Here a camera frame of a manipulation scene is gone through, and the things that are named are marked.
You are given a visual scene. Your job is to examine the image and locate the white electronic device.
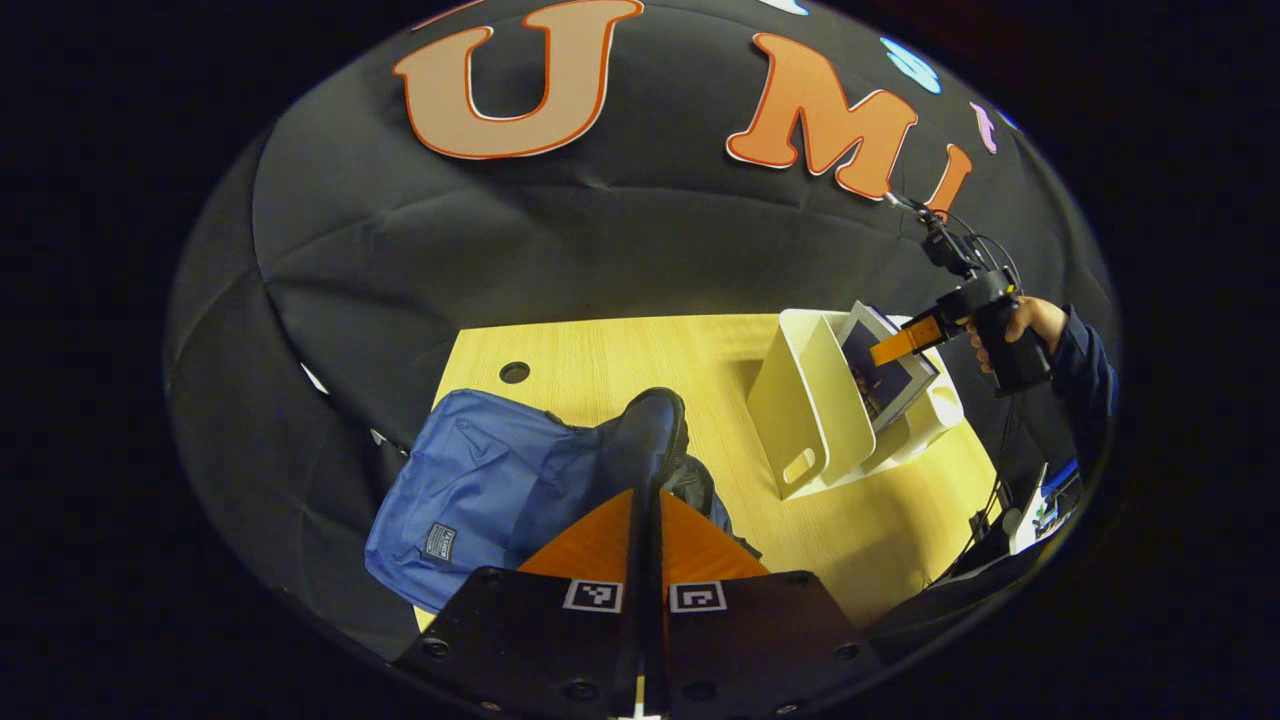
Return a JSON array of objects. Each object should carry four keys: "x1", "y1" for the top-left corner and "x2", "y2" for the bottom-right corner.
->
[{"x1": 1003, "y1": 458, "x2": 1084, "y2": 556}]

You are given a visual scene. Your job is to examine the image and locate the white plastic bookshelf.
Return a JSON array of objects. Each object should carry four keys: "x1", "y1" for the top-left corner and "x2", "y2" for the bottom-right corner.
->
[{"x1": 745, "y1": 308, "x2": 966, "y2": 501}]

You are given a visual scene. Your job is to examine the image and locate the dark blue book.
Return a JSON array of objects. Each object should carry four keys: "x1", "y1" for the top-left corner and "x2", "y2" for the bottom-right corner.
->
[{"x1": 838, "y1": 300, "x2": 941, "y2": 433}]

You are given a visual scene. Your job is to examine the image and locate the black cable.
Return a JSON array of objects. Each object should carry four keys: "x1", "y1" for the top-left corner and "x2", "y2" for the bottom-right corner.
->
[{"x1": 925, "y1": 395, "x2": 1023, "y2": 591}]

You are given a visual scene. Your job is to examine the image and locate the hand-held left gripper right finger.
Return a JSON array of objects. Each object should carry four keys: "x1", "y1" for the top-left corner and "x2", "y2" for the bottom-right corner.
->
[{"x1": 650, "y1": 490, "x2": 886, "y2": 720}]

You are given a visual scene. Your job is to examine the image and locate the blue schoolbag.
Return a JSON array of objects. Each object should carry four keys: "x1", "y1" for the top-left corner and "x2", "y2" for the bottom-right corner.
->
[{"x1": 363, "y1": 387, "x2": 766, "y2": 616}]

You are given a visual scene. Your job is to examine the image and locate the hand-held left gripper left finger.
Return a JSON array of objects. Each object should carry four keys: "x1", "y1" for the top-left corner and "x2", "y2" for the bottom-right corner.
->
[{"x1": 392, "y1": 488, "x2": 651, "y2": 720}]

